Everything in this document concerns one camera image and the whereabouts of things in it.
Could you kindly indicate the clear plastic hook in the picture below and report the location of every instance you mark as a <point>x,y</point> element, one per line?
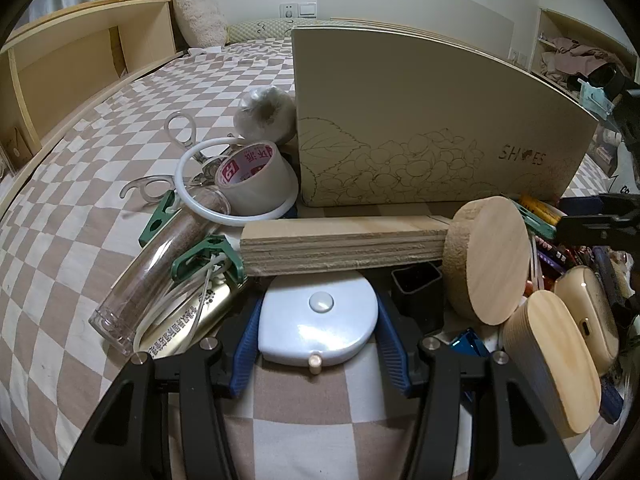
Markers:
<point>145,190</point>
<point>180,129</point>

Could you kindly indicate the blue metallic object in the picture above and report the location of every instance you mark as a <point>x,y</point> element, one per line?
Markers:
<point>470,344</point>

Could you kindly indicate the black square cup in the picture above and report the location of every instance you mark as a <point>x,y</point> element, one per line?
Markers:
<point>417,300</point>

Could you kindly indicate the beige earbuds case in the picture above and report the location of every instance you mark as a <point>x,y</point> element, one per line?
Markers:
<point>587,315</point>

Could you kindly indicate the pale blue plastic part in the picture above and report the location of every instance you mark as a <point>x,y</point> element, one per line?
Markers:
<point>595,97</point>

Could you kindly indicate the purple snack packet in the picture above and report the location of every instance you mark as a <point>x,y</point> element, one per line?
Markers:
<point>554,265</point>

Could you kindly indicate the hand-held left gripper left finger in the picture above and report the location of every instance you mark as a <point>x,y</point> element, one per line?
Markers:
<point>245,350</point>

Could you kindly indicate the person's printed white clothing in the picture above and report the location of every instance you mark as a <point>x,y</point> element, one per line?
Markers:
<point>627,170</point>

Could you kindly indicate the pale green bolster pillow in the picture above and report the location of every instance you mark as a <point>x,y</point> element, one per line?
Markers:
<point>260,30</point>

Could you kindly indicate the gold foil packet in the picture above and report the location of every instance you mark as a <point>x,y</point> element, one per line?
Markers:
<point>200,315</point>

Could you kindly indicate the beige cardboard shoe box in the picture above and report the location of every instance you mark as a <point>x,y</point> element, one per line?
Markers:
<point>425,125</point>

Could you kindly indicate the wooden wardrobe shelf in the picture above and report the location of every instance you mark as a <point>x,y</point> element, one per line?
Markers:
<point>560,20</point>

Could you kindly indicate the checkered bed sheet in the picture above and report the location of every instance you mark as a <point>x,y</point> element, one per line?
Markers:
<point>65,230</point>

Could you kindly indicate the metal clip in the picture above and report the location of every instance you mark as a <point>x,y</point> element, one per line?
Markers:
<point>205,170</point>

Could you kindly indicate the packing tape roll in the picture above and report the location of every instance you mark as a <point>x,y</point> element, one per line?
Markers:
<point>260,180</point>

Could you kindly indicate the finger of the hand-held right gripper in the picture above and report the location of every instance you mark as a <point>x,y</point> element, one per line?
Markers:
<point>590,229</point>
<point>580,204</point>

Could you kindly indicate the gold snack bar packet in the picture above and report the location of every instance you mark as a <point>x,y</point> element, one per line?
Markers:
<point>542,208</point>

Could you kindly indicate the clear glass tube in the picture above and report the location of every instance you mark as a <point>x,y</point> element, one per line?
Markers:
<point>150,275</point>

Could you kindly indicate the pile of clothes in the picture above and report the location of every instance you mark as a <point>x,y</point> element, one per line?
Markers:
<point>580,57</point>

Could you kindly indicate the white paper scrap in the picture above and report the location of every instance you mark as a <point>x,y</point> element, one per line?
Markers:
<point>205,51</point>

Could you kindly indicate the white tape measure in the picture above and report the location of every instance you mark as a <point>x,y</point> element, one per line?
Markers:
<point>317,325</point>

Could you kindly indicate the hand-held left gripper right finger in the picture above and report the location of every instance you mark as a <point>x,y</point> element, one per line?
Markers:
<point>395,350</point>

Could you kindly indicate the plywood block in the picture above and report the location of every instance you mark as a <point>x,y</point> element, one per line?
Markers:
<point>340,245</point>

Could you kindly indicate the white wall switch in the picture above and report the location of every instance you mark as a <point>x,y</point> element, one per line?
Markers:
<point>298,10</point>

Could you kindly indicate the oval wooden box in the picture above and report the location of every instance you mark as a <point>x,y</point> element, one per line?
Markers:
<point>555,360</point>

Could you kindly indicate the fluffy pink pillow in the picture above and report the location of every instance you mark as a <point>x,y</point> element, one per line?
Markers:
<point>200,17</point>

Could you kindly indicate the wooden headboard shelf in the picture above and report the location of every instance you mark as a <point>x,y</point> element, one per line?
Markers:
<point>75,60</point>

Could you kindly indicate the dark red snack packet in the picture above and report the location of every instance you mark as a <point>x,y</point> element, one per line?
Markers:
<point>572,252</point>

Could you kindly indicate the round wooden disc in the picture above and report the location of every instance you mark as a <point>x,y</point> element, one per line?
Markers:
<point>487,260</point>

